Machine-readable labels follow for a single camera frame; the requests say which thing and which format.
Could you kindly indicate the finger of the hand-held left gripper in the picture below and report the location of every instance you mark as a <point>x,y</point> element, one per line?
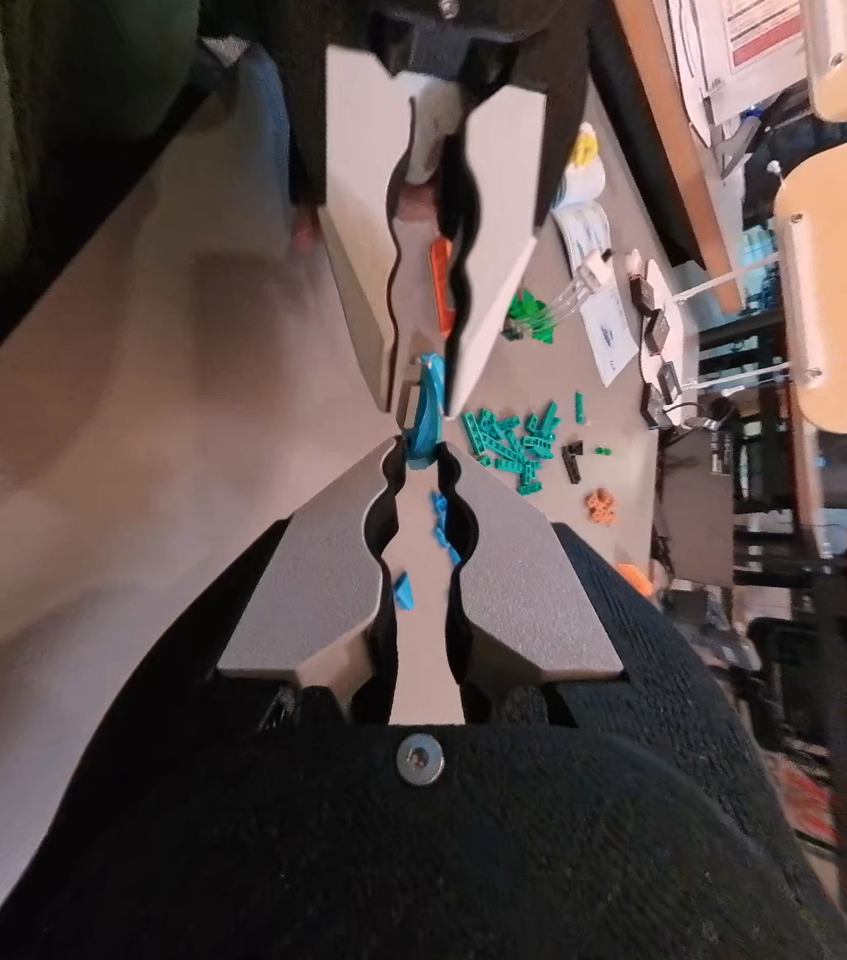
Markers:
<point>502,225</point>
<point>363,225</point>

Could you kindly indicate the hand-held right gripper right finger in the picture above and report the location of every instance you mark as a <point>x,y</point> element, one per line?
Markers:
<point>536,600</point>

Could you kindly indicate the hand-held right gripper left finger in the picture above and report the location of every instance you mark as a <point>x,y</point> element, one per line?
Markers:
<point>303,592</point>

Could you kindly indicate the blue lego assembly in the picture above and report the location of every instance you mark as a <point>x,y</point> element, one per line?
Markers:
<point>427,427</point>

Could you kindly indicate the orange lego plate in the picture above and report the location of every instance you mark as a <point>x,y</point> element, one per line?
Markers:
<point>440,281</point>

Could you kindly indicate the green lego plant model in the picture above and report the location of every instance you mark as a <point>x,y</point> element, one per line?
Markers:
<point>528,309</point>

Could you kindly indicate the blue lego wedge piece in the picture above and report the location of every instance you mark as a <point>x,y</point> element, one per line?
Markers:
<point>443,536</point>
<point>439,504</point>
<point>403,589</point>

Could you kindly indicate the orange pointed lego piece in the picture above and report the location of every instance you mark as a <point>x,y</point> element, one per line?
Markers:
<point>635,577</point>

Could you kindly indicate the cluster of salmon lego pieces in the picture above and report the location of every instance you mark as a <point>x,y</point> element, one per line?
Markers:
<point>600,507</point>

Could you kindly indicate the black lego piece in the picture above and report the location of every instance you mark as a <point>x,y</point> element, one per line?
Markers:
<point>572,471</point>
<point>573,449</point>

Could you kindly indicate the pile of teal lego pieces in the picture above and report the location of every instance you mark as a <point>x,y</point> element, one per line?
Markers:
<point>513,444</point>

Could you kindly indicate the teal lego beam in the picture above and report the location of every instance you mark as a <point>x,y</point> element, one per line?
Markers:
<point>579,409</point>

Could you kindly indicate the person's left hand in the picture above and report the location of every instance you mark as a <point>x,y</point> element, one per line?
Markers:
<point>306,229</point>

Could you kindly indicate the open instruction booklet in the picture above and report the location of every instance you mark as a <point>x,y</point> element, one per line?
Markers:
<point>585,225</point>

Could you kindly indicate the clear plastic stems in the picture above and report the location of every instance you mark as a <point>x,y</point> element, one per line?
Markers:
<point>570,300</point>

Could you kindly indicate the small white adapter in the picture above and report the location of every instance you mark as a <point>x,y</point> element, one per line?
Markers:
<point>596,270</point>
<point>630,264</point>

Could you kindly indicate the person's blue jeans leg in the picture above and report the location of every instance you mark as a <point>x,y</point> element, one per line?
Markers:
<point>266,120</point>

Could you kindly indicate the white paper sheet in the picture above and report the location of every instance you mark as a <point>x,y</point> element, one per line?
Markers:
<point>607,334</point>

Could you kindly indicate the black plug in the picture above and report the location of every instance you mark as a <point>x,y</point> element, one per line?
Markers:
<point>645,292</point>
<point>656,331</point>
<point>669,379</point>
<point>652,405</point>

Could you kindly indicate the wooden table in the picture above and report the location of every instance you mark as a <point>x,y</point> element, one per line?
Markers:
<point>675,150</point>

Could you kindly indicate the row of dark boxes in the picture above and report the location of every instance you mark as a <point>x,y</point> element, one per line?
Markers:
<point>675,337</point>

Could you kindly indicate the white printed papers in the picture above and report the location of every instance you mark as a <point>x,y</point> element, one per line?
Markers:
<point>731,67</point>

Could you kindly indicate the person's dark clothing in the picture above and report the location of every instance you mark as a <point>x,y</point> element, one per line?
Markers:
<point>33,150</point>

